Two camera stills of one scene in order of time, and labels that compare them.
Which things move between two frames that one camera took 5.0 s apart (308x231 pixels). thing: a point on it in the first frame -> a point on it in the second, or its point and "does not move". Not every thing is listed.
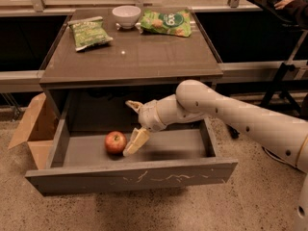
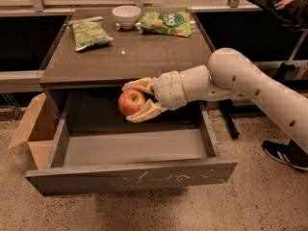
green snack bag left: x=89 y=32 does not move
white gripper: x=149 y=115 -> x=168 y=89
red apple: x=115 y=141 -> x=130 y=101
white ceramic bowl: x=127 y=15 does not move
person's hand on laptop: x=280 y=5 does not move
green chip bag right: x=173 y=21 does not move
